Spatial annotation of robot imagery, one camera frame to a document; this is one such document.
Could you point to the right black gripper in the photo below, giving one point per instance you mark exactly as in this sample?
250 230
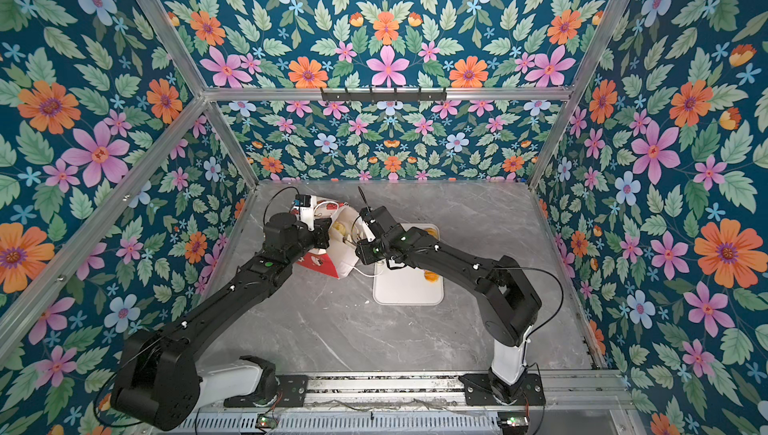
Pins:
364 252

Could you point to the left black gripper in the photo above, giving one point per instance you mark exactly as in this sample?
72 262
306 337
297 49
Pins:
321 231

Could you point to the round fake bread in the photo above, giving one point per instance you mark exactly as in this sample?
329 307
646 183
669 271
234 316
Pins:
341 230

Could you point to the red white paper bag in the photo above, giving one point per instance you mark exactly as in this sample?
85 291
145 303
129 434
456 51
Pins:
339 260

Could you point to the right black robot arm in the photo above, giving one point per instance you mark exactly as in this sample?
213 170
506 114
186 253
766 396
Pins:
507 301

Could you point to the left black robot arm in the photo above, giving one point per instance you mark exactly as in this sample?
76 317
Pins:
157 381

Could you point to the white rectangular tray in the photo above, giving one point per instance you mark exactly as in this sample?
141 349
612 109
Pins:
407 286

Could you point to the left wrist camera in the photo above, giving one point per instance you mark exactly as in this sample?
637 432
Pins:
306 205

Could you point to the black hook rail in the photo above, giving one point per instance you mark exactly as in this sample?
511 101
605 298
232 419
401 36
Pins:
371 95

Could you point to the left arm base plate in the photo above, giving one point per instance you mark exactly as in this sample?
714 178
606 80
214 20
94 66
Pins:
281 391

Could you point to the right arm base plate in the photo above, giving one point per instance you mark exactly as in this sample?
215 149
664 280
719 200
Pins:
485 389

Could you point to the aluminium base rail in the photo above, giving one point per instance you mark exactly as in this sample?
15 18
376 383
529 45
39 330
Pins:
563 389

